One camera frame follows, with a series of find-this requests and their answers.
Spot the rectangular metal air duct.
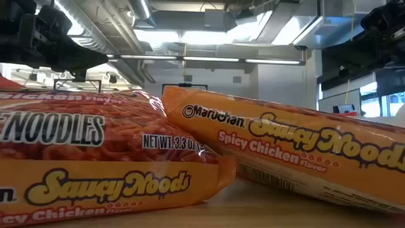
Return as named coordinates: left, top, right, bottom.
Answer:
left=226, top=0, right=387, bottom=51

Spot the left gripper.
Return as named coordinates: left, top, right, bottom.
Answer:
left=0, top=0, right=109, bottom=73

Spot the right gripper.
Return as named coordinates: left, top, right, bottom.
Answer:
left=325, top=0, right=405, bottom=80

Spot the black bracket frame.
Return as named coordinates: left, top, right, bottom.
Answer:
left=53, top=79, right=103, bottom=93
left=161, top=82, right=209, bottom=92

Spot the round silver air duct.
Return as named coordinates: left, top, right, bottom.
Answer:
left=127, top=0, right=156, bottom=29

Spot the glass window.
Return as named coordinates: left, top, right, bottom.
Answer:
left=360, top=81, right=405, bottom=118

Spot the orange Saucy Noods pack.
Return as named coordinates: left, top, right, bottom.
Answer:
left=0, top=75, right=237, bottom=227
left=161, top=85, right=405, bottom=216

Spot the ribbed silver air duct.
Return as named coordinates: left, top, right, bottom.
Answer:
left=53, top=0, right=149, bottom=88

